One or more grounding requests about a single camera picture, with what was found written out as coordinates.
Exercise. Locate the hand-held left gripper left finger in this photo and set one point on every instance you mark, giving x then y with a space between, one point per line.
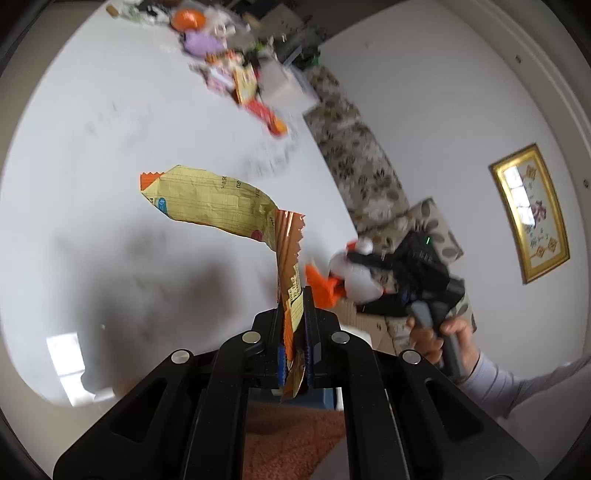
280 364

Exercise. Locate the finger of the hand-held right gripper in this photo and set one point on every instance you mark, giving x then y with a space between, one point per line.
385 305
376 263

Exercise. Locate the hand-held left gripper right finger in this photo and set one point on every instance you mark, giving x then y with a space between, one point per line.
310 364

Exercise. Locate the yellow orange snack wrapper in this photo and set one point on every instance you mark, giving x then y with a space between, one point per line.
207 198

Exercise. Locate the person's right forearm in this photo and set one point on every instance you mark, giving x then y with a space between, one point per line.
508 383

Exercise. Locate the person's right hand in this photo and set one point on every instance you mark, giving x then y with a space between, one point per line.
466 341

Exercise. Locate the cardboard box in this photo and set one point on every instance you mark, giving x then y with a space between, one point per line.
364 330

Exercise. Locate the blue plastic container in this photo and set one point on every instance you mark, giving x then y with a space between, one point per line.
325 398

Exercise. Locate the orange plastic piece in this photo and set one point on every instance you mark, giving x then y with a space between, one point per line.
323 288

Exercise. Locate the orange fuzzy cushion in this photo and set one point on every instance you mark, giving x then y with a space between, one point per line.
291 443

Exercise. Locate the floral sofa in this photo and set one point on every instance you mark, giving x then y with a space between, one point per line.
364 152

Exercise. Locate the gold framed picture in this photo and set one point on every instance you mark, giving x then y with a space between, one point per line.
531 212

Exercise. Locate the red cartoon printed packet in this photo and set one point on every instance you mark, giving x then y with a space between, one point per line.
265 117

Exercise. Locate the yellow orange packet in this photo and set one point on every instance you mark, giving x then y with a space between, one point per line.
244 85

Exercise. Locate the pink toy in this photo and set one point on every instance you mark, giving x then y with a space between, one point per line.
220 78

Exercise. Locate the purple plush toy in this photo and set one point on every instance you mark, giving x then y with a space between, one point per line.
203 42

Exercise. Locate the orange ball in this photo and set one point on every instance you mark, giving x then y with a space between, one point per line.
188 19

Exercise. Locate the small wooden stick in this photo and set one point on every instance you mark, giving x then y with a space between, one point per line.
111 10

